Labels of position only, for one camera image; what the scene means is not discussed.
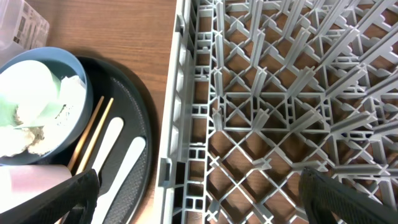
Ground white plastic knife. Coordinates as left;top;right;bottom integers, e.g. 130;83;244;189
91;136;146;224
91;117;124;174

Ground crumpled white napkin waste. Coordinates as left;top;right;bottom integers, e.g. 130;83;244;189
1;75;86;157

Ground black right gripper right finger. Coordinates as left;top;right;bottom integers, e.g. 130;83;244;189
299;167;397;224

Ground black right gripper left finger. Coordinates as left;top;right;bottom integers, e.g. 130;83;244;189
1;169;100;224

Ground pink cup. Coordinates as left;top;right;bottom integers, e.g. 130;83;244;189
1;165;72;213

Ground pale green bowl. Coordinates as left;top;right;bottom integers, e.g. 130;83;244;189
1;60;63;128

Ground wooden chopstick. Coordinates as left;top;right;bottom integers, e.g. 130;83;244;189
67;96;104;171
75;98;114;175

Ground dark blue plate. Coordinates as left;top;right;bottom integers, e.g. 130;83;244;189
1;47;93;166

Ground grey dishwasher rack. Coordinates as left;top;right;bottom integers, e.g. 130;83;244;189
152;0;397;223

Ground clear plastic bin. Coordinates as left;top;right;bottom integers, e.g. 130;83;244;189
0;0;50;65

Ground black round tray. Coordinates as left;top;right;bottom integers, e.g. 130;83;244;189
46;55;154;224

